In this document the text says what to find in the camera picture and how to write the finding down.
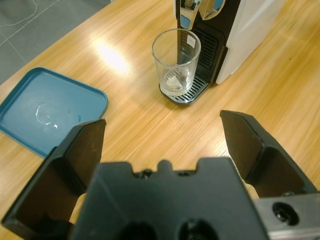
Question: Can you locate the metal grate drip tray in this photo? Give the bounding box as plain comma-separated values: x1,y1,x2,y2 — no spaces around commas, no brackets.
159,72,209,107

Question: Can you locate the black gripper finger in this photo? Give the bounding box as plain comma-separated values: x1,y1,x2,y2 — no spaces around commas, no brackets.
0,118,106,240
219,109,320,200

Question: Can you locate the clear drinking glass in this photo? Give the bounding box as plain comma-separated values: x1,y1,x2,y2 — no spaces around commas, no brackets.
151,28,202,98

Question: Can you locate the teal plastic tray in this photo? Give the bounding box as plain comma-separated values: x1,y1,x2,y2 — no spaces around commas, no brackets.
0,66,109,159

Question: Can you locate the white capsule coffee machine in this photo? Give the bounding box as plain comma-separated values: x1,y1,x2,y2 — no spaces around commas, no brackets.
173,0,286,85

